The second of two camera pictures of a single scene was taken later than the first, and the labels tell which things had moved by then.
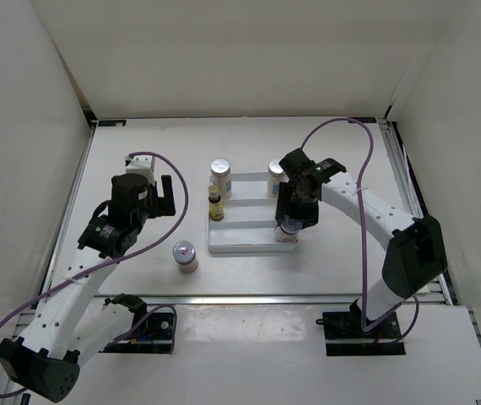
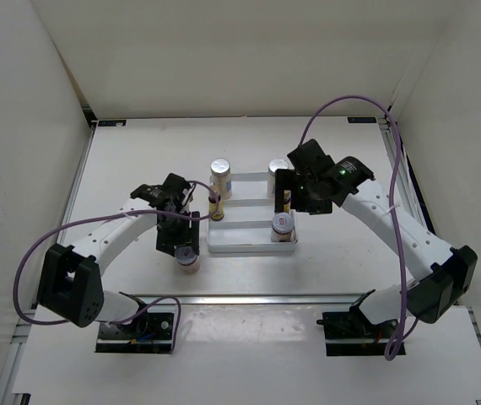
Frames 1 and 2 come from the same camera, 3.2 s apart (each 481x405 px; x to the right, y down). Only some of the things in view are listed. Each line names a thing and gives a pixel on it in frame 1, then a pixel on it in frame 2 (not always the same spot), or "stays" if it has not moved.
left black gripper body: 156,202 -> 177,239
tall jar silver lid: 221,176 stays
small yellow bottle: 216,207 stays
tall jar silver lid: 274,174 stays
